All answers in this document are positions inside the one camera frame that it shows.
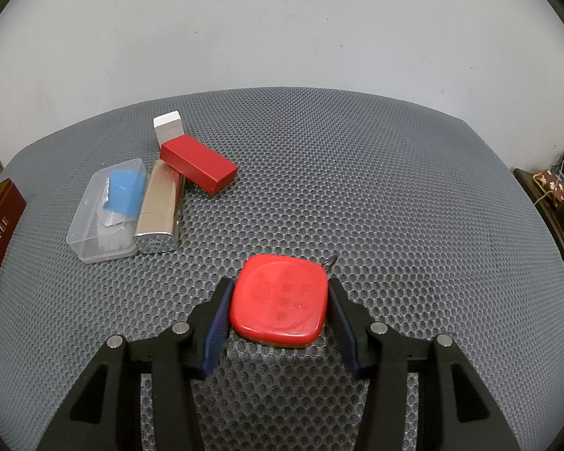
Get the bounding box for red rounded square box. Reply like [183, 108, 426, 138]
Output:
[229, 254, 338, 349]

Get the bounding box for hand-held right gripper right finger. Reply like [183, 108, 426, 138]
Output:
[327, 278, 518, 451]

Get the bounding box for red rectangular block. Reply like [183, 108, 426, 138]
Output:
[160, 135, 240, 195]

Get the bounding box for white cube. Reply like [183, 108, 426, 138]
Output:
[153, 112, 185, 146]

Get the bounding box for clear case with blue piece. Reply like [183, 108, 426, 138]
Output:
[67, 158, 150, 263]

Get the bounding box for red tin box gold inside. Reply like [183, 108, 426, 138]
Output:
[0, 179, 28, 358]

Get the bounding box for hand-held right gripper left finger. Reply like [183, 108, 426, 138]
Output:
[38, 277, 233, 451]

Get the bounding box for silver ribbed rectangular box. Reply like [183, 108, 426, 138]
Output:
[134, 159, 186, 253]

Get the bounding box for brown floral box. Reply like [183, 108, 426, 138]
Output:
[533, 169, 564, 207]

